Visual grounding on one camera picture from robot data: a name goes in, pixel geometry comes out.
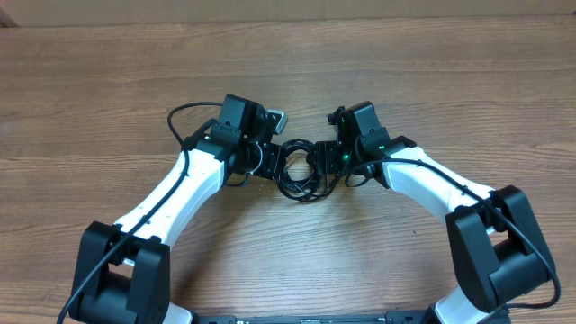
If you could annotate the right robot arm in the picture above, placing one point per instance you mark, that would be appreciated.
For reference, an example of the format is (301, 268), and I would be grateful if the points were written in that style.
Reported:
(500, 257)

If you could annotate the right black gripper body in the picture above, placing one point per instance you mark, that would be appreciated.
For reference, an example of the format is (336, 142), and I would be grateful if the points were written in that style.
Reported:
(331, 153)

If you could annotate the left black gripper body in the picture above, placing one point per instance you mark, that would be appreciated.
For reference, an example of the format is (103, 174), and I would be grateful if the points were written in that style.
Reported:
(260, 159)

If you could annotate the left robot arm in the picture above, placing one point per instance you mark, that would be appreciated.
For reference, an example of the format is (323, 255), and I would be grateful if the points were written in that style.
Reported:
(123, 269)

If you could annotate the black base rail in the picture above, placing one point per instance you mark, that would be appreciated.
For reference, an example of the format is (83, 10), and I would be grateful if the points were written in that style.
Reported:
(310, 320)

